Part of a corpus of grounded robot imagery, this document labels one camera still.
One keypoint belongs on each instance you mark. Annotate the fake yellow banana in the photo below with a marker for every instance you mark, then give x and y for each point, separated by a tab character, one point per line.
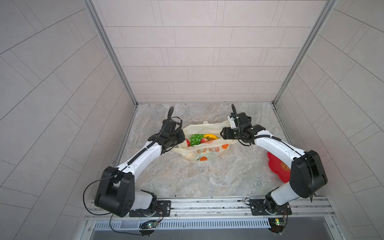
210	137

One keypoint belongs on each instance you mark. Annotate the aluminium mounting rail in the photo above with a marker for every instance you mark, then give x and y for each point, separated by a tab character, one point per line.
228	207

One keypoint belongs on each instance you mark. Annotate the red flower-shaped plate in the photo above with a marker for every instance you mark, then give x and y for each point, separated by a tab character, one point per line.
279	168

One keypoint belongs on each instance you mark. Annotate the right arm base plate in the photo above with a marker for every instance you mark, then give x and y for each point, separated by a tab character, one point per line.
262	207

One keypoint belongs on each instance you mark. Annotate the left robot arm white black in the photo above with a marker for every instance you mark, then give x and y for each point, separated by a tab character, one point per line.
116	191

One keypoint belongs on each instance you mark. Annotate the perforated metal vent strip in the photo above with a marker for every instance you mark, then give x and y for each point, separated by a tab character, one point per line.
186	224

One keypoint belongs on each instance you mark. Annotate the green circuit board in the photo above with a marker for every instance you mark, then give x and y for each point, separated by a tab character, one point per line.
277	223
149	225

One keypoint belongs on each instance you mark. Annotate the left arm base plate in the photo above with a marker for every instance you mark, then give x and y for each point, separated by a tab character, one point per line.
159	209

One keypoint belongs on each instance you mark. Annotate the cream plastic shopping bag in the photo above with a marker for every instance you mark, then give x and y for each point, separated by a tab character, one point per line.
206	151

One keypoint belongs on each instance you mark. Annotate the left green circuit board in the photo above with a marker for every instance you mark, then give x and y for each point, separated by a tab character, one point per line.
149	225

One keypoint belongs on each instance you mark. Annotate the fake green grapes bunch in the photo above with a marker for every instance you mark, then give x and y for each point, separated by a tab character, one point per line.
196	139

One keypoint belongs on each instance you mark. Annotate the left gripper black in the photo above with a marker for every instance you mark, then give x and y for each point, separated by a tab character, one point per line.
181	136

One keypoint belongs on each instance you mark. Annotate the right green circuit board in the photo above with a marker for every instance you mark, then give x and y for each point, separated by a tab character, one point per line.
277	223

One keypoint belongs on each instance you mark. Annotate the fake red strawberry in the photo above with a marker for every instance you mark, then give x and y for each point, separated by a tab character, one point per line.
204	140

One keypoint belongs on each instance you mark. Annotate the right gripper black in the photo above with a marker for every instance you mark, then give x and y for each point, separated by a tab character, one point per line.
226	133

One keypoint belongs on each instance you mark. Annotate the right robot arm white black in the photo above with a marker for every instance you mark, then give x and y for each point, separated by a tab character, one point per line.
307	172

